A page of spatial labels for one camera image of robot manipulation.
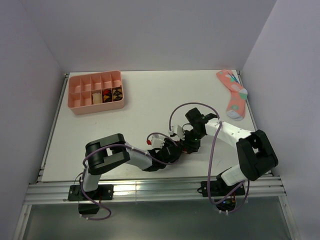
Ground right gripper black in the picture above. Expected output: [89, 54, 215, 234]
[178, 128, 205, 155]

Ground tan maroon sock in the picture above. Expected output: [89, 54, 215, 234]
[92, 92, 102, 105]

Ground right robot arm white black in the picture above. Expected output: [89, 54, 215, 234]
[181, 107, 279, 195]

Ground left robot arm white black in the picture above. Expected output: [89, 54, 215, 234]
[79, 132, 183, 200]

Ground pink patterned sock pair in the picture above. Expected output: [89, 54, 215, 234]
[216, 69, 248, 121]

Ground brown argyle rolled sock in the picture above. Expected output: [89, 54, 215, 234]
[112, 86, 123, 102]

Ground red argyle rolled sock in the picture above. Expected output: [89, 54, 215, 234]
[102, 88, 113, 103]

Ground pink divided organizer tray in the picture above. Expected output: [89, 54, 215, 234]
[67, 70, 125, 115]

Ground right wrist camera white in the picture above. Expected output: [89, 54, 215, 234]
[168, 125, 185, 140]

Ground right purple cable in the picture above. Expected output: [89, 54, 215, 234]
[168, 101, 251, 215]

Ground purple cable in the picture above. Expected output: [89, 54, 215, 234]
[81, 131, 182, 221]
[168, 101, 251, 215]

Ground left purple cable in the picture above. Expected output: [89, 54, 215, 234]
[81, 131, 182, 221]

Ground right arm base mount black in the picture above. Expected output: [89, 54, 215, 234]
[197, 177, 250, 215]

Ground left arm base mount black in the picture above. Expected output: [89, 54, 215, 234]
[67, 184, 114, 216]

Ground aluminium rail frame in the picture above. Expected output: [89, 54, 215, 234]
[13, 70, 301, 240]

